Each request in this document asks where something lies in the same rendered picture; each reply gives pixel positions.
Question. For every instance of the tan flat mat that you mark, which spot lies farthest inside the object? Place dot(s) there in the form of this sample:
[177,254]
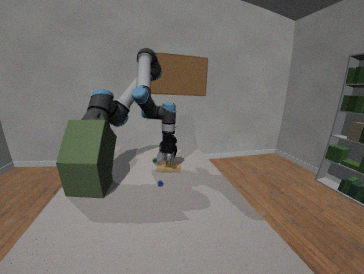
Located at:
[162,167]

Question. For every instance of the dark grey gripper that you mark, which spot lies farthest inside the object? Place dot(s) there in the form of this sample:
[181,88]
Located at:
[167,147]

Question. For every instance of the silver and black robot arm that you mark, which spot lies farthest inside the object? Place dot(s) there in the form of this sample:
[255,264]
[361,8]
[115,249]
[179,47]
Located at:
[103,106]

